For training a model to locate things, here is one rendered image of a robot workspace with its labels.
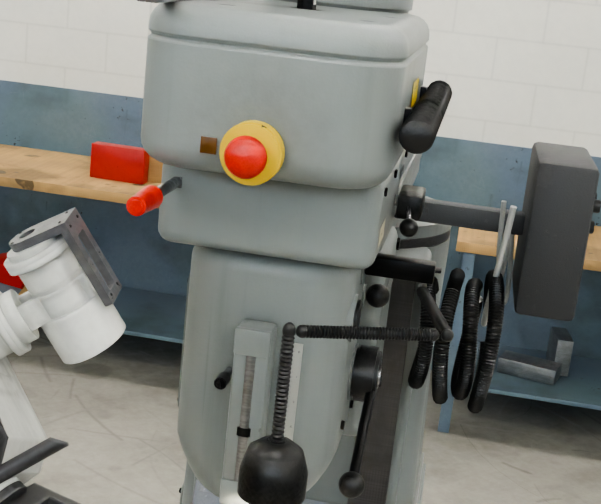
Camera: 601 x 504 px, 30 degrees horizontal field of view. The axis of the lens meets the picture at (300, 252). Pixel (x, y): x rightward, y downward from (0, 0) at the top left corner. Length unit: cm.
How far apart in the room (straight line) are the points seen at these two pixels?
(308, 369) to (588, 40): 434
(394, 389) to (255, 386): 54
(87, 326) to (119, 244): 491
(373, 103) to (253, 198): 19
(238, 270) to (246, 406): 15
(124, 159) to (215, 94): 414
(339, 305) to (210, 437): 22
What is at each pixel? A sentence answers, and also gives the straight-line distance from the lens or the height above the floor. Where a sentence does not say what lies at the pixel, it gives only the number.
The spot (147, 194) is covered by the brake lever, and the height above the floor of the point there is 171.
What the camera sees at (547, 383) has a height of 24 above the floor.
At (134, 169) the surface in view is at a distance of 519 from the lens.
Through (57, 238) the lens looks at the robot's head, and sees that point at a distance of 100.
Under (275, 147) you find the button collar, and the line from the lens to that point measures 104.
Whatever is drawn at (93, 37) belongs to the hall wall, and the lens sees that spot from 581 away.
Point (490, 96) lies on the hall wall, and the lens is 548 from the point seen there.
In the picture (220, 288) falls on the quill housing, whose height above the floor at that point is 158.
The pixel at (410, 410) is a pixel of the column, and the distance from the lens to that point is 177.
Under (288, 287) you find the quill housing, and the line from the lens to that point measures 122.
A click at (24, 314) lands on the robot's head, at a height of 161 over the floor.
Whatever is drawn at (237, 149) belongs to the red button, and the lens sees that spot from 102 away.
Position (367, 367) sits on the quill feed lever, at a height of 147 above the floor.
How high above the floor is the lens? 194
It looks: 14 degrees down
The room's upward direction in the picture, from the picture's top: 6 degrees clockwise
